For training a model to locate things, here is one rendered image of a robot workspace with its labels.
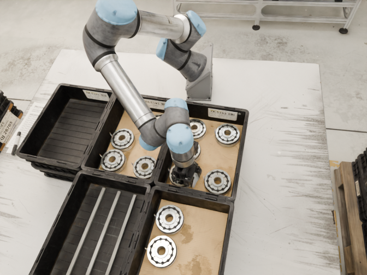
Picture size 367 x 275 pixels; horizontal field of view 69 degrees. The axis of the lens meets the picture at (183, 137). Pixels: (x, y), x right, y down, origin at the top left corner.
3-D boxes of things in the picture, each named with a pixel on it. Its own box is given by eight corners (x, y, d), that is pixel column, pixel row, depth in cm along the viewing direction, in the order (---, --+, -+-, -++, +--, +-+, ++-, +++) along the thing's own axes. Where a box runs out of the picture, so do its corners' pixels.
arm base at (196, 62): (188, 66, 146) (173, 57, 142) (207, 49, 136) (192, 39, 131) (186, 87, 138) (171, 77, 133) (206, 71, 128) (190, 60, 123)
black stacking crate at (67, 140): (70, 98, 139) (60, 83, 129) (123, 106, 133) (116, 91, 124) (30, 167, 120) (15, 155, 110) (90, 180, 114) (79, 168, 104)
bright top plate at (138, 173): (137, 154, 113) (137, 153, 113) (160, 158, 111) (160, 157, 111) (129, 176, 108) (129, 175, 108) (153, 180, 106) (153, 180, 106)
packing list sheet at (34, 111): (31, 102, 155) (31, 101, 155) (67, 105, 151) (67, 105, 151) (2, 151, 139) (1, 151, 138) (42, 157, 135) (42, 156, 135)
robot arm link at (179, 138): (190, 118, 78) (194, 143, 73) (193, 137, 87) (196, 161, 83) (163, 122, 78) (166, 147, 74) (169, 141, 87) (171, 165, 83)
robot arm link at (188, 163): (175, 139, 88) (199, 145, 86) (176, 146, 92) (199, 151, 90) (167, 159, 84) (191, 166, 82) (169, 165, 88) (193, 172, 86)
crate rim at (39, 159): (61, 85, 131) (59, 82, 129) (118, 94, 125) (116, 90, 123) (17, 157, 112) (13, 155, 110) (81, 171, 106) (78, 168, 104)
